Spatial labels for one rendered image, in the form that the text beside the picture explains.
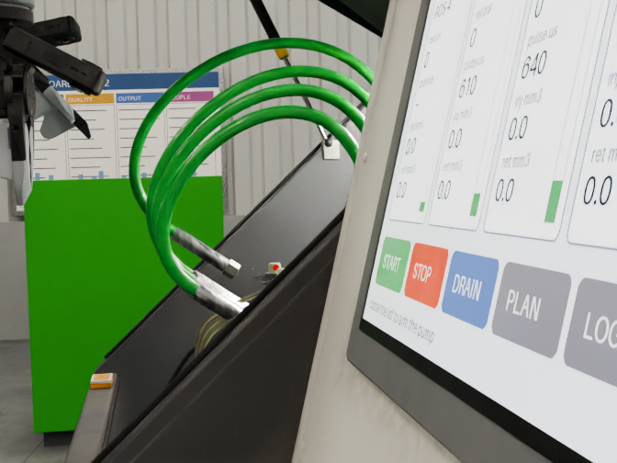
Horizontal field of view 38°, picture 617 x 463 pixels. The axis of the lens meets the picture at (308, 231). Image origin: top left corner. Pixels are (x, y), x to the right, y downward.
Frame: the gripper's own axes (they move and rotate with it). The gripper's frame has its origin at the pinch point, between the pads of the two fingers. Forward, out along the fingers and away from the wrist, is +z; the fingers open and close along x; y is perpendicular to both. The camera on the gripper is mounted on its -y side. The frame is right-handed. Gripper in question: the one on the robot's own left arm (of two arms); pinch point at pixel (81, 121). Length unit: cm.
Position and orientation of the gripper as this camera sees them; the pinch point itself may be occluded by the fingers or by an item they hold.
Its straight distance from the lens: 129.3
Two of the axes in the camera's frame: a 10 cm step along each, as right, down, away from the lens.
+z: 7.0, 7.0, -1.5
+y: -7.1, 7.0, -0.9
